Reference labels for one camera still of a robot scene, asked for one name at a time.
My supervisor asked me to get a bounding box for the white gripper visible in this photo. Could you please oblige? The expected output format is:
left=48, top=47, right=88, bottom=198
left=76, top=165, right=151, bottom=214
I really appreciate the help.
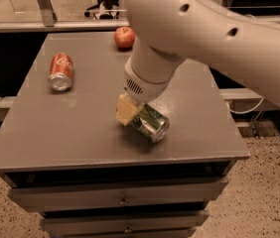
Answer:
left=116, top=59, right=168, bottom=126

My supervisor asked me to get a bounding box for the green soda can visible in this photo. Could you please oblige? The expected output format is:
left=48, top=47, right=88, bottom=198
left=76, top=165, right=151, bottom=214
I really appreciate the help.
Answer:
left=129, top=104, right=170, bottom=143

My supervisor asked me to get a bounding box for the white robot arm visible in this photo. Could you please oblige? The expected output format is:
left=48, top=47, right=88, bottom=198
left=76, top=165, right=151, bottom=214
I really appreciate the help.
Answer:
left=116, top=0, right=280, bottom=125

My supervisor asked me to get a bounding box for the red coke can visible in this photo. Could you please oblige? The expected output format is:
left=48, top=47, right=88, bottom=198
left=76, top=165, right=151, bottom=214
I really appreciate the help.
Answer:
left=48, top=53, right=73, bottom=91

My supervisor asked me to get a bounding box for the red apple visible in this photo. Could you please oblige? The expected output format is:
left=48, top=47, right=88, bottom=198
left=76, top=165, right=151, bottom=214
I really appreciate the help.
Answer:
left=114, top=27, right=135, bottom=49

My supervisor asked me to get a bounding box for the grey drawer cabinet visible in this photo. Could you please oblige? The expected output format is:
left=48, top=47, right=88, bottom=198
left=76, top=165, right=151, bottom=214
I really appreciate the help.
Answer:
left=0, top=32, right=249, bottom=238

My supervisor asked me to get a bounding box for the top drawer knob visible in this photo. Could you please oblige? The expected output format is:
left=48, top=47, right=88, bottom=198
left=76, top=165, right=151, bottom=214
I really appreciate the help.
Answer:
left=119, top=196, right=129, bottom=206

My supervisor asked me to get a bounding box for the drawer knob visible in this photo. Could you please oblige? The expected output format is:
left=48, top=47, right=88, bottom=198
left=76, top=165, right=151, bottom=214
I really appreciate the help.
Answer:
left=123, top=225, right=133, bottom=234
left=119, top=196, right=129, bottom=206

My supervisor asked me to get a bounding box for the black office chair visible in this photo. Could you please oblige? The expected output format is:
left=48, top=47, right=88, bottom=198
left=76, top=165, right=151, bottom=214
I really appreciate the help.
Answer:
left=84, top=0, right=119, bottom=20

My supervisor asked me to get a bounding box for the white cable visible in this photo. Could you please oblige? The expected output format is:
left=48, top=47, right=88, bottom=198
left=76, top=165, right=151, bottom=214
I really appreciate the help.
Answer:
left=227, top=96, right=266, bottom=115

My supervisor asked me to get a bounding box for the metal railing frame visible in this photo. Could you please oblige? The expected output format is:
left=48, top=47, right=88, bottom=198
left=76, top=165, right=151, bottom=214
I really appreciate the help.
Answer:
left=0, top=0, right=280, bottom=34

